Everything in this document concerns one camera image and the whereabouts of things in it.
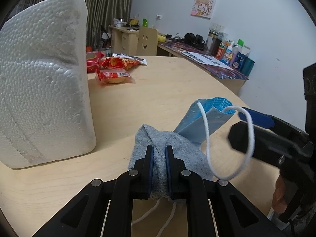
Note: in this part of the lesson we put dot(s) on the anime girl poster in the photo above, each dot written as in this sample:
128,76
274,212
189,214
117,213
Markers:
203,8

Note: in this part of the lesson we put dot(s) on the white styrofoam box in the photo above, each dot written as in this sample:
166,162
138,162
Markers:
45,105

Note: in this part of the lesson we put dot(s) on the printed paper sheet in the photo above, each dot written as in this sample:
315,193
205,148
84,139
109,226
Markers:
205,59

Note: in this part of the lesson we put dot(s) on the red snack bag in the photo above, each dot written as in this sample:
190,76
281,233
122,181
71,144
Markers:
93,61

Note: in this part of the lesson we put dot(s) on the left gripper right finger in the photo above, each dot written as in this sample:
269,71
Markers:
214,209

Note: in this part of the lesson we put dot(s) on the black headphones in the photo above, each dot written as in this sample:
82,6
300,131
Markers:
195,41

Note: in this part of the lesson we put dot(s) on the wooden desk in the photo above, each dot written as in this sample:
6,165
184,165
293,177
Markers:
124,40

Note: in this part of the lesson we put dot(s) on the green plastic stand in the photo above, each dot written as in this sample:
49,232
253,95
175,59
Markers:
144,22

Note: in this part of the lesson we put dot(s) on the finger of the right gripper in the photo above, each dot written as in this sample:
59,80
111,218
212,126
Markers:
274,145
260,119

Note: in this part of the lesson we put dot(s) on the dark thermos bottle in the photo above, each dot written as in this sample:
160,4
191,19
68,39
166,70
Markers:
216,41

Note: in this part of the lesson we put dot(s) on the blue face mask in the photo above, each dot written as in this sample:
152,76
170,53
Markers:
223,180

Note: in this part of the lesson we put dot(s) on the red packaged bun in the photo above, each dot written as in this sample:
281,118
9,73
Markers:
113,76

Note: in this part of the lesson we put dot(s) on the person right hand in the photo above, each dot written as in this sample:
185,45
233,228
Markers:
279,203

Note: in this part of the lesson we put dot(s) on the orange chip bag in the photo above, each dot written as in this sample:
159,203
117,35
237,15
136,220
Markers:
122,61

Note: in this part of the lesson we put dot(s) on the teal box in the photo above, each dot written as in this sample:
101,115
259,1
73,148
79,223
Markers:
247,66

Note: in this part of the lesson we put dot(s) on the wooden smiley chair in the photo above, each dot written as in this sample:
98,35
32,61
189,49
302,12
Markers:
147,41

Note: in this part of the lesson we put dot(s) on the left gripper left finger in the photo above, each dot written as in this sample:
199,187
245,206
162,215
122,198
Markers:
104,208

